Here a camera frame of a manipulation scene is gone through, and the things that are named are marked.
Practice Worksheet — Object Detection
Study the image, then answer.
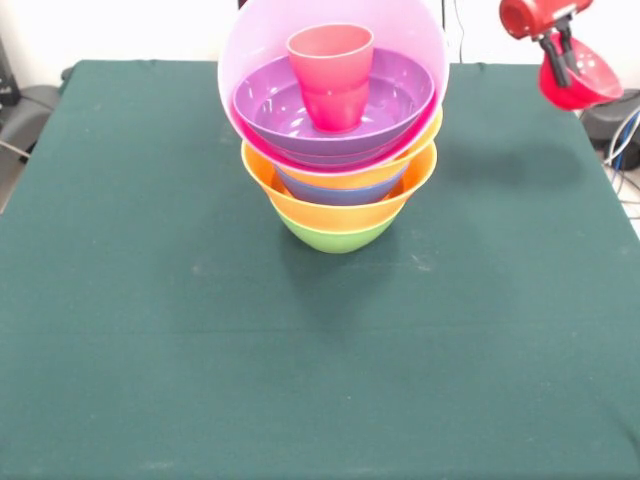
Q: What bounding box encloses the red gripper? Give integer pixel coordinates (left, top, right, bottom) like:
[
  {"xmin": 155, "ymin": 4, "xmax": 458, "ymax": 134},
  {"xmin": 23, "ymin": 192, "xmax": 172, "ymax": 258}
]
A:
[{"xmin": 498, "ymin": 0, "xmax": 597, "ymax": 89}]

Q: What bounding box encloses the red bowl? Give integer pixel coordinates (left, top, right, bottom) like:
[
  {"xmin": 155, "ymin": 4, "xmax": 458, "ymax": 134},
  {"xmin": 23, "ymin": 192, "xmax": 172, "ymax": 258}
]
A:
[{"xmin": 538, "ymin": 35, "xmax": 626, "ymax": 112}]

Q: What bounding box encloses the orange bowl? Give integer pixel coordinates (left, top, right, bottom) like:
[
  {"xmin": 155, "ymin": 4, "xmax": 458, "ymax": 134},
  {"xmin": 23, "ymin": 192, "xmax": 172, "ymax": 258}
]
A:
[
  {"xmin": 240, "ymin": 139, "xmax": 439, "ymax": 234},
  {"xmin": 274, "ymin": 110, "xmax": 445, "ymax": 190}
]

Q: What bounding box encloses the red cup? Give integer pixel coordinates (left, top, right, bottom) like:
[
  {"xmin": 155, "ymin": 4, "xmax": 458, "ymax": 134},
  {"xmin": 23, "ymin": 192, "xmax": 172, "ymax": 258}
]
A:
[{"xmin": 285, "ymin": 24, "xmax": 376, "ymax": 134}]

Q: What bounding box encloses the blue bowl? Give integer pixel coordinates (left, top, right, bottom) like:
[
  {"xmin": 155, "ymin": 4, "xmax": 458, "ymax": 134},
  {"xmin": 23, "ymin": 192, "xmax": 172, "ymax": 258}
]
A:
[{"xmin": 274, "ymin": 167, "xmax": 409, "ymax": 207}]

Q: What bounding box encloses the purple bowl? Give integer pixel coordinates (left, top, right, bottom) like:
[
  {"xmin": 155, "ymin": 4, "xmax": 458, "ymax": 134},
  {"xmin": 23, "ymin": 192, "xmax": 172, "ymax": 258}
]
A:
[{"xmin": 230, "ymin": 46, "xmax": 436, "ymax": 166}]

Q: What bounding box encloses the pink bowl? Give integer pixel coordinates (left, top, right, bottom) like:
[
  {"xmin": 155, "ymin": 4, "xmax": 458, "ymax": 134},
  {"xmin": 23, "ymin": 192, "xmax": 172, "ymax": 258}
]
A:
[{"xmin": 216, "ymin": 0, "xmax": 450, "ymax": 176}]

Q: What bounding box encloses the green bowl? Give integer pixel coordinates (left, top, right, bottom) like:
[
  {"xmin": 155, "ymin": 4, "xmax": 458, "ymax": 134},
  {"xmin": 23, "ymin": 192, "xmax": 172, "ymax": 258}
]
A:
[{"xmin": 277, "ymin": 212, "xmax": 396, "ymax": 255}]

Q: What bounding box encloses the dark green tablecloth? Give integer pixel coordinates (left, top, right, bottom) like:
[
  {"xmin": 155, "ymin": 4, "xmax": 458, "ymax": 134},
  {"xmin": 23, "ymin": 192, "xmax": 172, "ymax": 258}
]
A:
[{"xmin": 0, "ymin": 59, "xmax": 640, "ymax": 480}]

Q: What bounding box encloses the floor cable bundle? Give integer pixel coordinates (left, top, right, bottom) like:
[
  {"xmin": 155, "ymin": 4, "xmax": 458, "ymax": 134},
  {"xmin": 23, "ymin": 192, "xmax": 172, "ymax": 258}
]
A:
[{"xmin": 602, "ymin": 107, "xmax": 640, "ymax": 221}]

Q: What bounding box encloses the black wall cable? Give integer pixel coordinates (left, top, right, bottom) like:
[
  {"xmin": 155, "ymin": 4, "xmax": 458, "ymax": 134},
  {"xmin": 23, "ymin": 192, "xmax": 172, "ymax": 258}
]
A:
[{"xmin": 439, "ymin": 0, "xmax": 469, "ymax": 64}]

